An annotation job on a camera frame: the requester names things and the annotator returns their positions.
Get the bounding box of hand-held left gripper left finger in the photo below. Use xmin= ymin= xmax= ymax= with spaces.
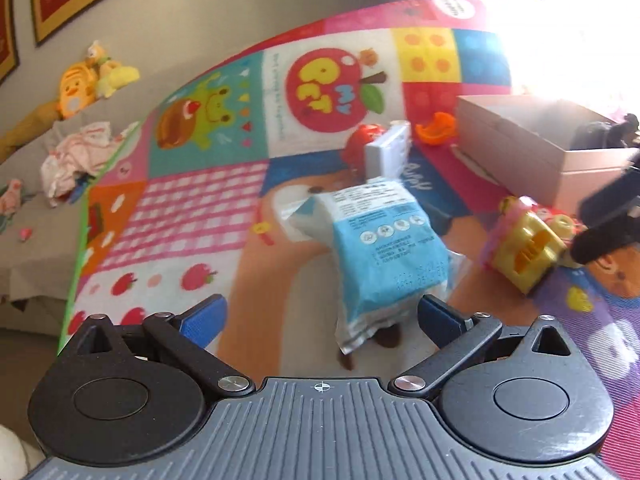
xmin=60 ymin=295 xmax=256 ymax=398

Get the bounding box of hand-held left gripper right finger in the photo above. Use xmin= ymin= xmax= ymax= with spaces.
xmin=390 ymin=295 xmax=583 ymax=401

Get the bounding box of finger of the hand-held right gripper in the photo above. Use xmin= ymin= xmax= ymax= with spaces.
xmin=577 ymin=157 xmax=640 ymax=227
xmin=567 ymin=216 xmax=640 ymax=267

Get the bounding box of yellow and pink toy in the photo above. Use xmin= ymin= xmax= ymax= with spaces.
xmin=482 ymin=196 xmax=576 ymax=295

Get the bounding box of blue face mask packet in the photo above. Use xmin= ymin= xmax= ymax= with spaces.
xmin=292 ymin=177 xmax=453 ymax=356

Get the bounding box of pink cardboard box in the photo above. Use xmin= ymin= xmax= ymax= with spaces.
xmin=455 ymin=94 xmax=640 ymax=211

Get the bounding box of orange plastic toy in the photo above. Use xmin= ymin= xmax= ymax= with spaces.
xmin=416 ymin=111 xmax=458 ymax=147

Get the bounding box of colourful cartoon play mat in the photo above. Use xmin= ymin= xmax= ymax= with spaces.
xmin=57 ymin=0 xmax=640 ymax=480

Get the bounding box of small white plastic box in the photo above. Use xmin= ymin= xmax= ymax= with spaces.
xmin=364 ymin=121 xmax=412 ymax=183

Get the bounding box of grey sofa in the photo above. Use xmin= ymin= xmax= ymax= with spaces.
xmin=0 ymin=67 xmax=166 ymax=333

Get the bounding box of pink crumpled cloth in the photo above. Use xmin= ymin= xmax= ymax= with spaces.
xmin=40 ymin=121 xmax=126 ymax=208

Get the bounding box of small pink toy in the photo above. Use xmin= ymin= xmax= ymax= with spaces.
xmin=0 ymin=177 xmax=26 ymax=216

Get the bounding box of white cloth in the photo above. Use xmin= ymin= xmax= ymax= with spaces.
xmin=0 ymin=425 xmax=46 ymax=480

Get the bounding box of yellow banana plush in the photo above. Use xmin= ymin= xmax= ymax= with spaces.
xmin=97 ymin=62 xmax=141 ymax=98

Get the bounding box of long yellow plush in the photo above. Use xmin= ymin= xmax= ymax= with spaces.
xmin=0 ymin=102 xmax=63 ymax=161

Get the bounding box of yellow duck plush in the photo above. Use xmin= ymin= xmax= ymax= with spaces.
xmin=56 ymin=62 xmax=100 ymax=121

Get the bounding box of orange bear plush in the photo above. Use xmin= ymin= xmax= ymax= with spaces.
xmin=86 ymin=41 xmax=112 ymax=68

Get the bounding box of red daruma keychain toy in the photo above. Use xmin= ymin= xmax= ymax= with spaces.
xmin=344 ymin=124 xmax=386 ymax=171

